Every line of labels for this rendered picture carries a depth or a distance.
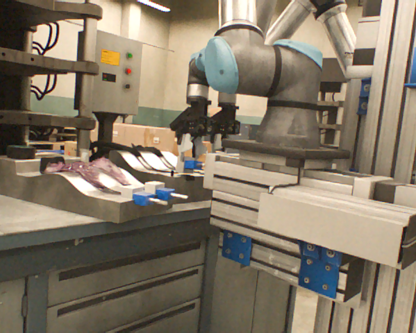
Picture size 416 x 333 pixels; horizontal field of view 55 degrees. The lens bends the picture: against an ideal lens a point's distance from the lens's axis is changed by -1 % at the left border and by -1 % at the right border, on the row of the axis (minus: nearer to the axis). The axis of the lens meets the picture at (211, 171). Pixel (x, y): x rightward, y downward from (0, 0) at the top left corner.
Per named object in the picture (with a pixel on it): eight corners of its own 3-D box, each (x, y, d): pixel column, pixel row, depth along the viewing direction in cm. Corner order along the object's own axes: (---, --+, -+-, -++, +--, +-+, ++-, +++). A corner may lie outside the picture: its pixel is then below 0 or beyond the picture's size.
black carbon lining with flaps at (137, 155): (203, 177, 146) (205, 152, 145) (170, 180, 134) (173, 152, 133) (144, 164, 169) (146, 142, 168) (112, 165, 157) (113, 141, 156)
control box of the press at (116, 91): (128, 302, 230) (147, 41, 212) (79, 317, 207) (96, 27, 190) (107, 288, 244) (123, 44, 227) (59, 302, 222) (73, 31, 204)
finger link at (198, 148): (204, 164, 131) (202, 136, 131) (192, 164, 135) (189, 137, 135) (210, 163, 134) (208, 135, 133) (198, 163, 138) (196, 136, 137)
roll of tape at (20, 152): (8, 155, 125) (9, 144, 125) (36, 157, 128) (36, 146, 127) (5, 158, 118) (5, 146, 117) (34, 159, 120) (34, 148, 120)
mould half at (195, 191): (224, 198, 147) (228, 162, 145) (171, 205, 128) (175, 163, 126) (142, 176, 180) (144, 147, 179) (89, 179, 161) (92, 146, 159)
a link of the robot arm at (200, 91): (182, 86, 133) (198, 92, 139) (180, 99, 133) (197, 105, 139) (198, 82, 128) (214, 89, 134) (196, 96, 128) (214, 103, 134)
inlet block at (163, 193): (191, 206, 115) (192, 187, 115) (182, 209, 111) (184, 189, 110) (153, 198, 121) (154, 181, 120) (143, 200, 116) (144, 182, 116)
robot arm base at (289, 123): (330, 148, 95) (336, 107, 94) (298, 148, 84) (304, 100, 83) (277, 142, 105) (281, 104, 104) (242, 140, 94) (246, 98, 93)
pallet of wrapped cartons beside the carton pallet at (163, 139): (175, 193, 583) (181, 129, 571) (136, 198, 517) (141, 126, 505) (118, 180, 650) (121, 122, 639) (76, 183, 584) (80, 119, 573)
